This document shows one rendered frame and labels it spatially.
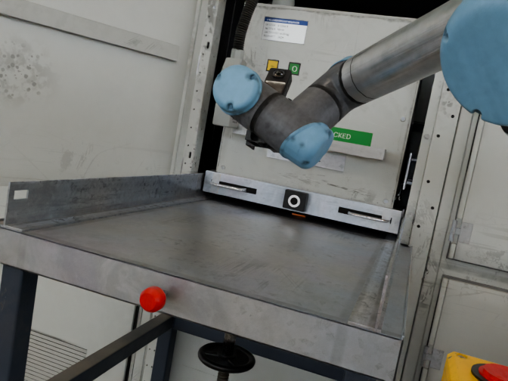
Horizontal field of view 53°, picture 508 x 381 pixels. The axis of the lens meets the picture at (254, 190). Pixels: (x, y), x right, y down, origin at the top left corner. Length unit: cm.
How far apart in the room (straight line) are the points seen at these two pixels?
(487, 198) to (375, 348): 70
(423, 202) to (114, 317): 92
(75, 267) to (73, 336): 92
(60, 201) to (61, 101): 41
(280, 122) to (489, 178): 64
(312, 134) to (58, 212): 46
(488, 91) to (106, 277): 53
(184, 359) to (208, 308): 85
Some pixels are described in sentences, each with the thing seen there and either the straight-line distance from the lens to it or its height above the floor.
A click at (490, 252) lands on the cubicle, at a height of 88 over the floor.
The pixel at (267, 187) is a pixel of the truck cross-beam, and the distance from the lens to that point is 138.
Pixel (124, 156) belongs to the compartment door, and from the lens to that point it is 137.
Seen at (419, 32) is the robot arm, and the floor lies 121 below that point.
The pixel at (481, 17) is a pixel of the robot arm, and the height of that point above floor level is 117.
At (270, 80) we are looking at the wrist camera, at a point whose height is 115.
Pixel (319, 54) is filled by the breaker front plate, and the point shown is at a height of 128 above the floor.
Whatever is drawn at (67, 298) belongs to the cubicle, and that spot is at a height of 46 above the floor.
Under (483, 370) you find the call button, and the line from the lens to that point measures 45.
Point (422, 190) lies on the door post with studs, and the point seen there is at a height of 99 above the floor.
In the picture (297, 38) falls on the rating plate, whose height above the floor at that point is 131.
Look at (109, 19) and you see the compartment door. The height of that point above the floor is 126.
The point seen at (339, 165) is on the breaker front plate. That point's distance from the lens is 134.
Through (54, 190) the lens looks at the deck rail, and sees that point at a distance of 92.
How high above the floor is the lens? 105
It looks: 6 degrees down
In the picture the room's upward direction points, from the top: 10 degrees clockwise
